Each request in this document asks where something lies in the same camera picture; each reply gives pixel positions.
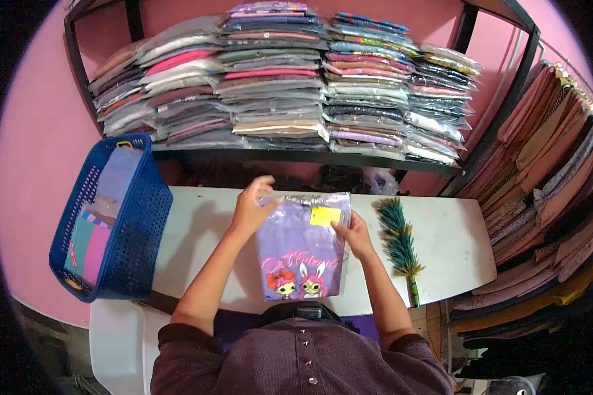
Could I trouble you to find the person's right hand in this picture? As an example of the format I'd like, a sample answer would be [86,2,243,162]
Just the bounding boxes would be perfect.
[331,211,377,261]

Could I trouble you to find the person's left hand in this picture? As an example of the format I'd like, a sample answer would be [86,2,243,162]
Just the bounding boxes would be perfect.
[229,175,283,239]

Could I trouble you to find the person's left fingers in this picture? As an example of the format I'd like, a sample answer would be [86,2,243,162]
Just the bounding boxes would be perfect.
[247,175,277,197]

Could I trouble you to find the purple packaged cartoon shirt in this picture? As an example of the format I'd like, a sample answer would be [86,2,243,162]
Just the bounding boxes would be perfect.
[255,192,353,301]

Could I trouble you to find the green feather duster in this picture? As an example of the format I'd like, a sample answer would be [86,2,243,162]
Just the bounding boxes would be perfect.
[374,196,426,309]

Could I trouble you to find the white plastic bag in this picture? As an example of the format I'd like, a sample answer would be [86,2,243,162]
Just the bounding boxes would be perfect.
[365,167,401,196]

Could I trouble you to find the full shop shelf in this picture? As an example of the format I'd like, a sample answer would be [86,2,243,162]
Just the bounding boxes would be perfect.
[63,0,542,199]

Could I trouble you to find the blue plastic basket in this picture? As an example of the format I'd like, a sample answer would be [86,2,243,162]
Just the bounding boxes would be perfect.
[48,132,174,304]

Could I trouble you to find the person's body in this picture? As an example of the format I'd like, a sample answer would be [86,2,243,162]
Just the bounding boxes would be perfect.
[150,300,453,395]

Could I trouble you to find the pile of packaged clothes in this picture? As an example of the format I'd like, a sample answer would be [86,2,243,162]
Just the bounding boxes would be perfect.
[64,146,144,288]

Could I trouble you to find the rack of hanging clothes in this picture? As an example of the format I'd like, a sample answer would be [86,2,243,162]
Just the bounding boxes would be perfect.
[448,58,593,349]

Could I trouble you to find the white plastic chair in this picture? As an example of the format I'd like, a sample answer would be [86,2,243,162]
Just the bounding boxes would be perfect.
[89,298,175,395]

